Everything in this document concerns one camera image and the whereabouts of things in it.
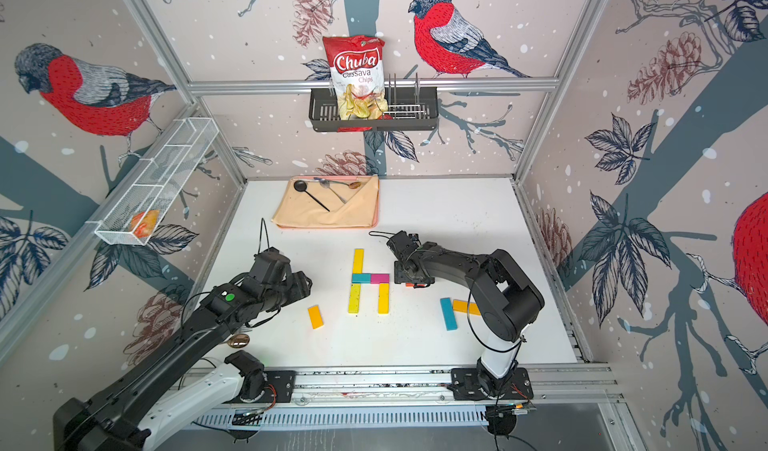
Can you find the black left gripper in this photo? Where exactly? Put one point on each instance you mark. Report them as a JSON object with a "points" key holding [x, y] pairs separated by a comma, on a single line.
{"points": [[301, 286]]}

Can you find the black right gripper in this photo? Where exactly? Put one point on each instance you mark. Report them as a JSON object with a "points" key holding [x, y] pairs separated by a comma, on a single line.
{"points": [[398, 276]]}

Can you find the magenta block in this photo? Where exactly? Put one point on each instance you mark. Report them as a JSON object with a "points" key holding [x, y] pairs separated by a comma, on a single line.
{"points": [[379, 278]]}

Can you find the lime yellow block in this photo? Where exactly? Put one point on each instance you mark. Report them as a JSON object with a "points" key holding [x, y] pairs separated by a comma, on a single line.
{"points": [[383, 298]]}

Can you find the teal small block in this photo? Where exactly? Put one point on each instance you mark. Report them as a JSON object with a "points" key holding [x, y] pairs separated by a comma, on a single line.
{"points": [[361, 278]]}

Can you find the orange small block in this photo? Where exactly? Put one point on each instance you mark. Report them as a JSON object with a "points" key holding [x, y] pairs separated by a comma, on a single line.
{"points": [[316, 318]]}

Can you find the yellow orange block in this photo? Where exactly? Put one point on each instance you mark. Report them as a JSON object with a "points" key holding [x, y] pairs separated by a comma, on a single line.
{"points": [[466, 307]]}

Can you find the yellow long block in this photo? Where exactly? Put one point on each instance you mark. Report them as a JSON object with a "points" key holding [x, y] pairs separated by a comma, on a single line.
{"points": [[354, 299]]}

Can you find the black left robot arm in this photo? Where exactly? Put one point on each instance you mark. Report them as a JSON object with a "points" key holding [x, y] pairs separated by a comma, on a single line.
{"points": [[130, 414]]}

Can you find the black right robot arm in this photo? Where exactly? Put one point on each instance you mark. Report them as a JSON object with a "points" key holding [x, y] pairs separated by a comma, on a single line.
{"points": [[505, 296]]}

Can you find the teal long block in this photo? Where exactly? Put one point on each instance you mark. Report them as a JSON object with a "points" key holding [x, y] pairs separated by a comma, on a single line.
{"points": [[448, 314]]}

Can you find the copper spoon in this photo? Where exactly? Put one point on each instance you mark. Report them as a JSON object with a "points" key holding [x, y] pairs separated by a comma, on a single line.
{"points": [[238, 341]]}

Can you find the beige folded cloth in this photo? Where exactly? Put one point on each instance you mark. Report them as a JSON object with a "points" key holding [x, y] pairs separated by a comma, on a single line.
{"points": [[327, 208]]}

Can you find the black ladle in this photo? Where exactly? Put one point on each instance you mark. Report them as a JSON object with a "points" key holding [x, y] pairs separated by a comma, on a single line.
{"points": [[301, 187]]}

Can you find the wooden spoon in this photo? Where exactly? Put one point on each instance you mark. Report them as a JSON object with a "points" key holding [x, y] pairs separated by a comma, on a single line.
{"points": [[347, 184]]}

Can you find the silver spoon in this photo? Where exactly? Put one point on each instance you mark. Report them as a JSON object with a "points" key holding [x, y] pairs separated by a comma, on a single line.
{"points": [[326, 184]]}

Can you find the orange fruit in basket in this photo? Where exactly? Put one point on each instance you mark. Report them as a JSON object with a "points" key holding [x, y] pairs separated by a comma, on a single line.
{"points": [[143, 224]]}

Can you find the red cassava chips bag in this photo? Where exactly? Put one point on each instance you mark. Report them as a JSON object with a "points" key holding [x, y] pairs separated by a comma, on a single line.
{"points": [[357, 75]]}

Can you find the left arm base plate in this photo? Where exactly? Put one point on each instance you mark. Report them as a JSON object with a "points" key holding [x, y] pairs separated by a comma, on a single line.
{"points": [[268, 387]]}

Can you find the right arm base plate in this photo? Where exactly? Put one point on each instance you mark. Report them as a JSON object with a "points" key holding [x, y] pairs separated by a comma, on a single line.
{"points": [[473, 384]]}

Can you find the white wire wall basket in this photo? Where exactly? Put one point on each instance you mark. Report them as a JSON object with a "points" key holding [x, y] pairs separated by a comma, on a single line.
{"points": [[160, 179]]}

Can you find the black wire rack basket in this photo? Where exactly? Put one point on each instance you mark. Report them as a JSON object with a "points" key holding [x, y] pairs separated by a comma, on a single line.
{"points": [[394, 108]]}

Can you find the aluminium rail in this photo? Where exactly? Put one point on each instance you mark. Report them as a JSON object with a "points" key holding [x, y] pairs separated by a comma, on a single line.
{"points": [[392, 386]]}

